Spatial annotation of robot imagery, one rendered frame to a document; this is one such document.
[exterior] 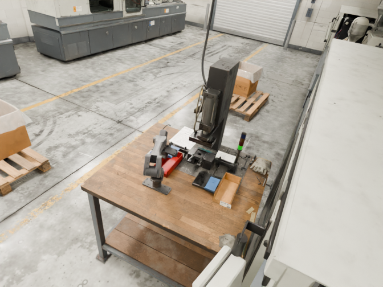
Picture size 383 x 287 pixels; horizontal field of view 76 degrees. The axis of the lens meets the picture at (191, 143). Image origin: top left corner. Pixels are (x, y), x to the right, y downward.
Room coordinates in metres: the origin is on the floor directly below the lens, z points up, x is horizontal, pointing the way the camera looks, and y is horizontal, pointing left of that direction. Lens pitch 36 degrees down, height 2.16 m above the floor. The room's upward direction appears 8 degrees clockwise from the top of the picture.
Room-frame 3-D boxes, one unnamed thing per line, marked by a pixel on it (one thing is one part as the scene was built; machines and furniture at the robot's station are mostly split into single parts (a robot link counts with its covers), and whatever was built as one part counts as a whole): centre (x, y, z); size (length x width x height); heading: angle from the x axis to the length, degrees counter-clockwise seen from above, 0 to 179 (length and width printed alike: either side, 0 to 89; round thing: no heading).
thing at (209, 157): (1.51, -0.09, 0.98); 0.20 x 0.10 x 0.01; 70
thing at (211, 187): (1.26, -0.18, 0.93); 0.15 x 0.07 x 0.03; 161
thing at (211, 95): (1.52, -0.08, 1.37); 0.11 x 0.09 x 0.30; 70
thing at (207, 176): (1.30, -0.15, 0.91); 0.17 x 0.16 x 0.02; 70
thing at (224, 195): (1.23, -0.29, 0.93); 0.25 x 0.13 x 0.08; 160
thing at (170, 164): (1.43, 0.15, 0.93); 0.25 x 0.12 x 0.06; 160
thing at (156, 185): (1.19, 0.20, 0.94); 0.20 x 0.07 x 0.08; 70
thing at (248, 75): (4.97, -0.89, 0.40); 0.67 x 0.60 x 0.50; 152
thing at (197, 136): (1.59, -0.10, 1.22); 0.26 x 0.18 x 0.30; 160
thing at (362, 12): (7.51, -3.85, 1.24); 2.95 x 0.98 x 0.90; 156
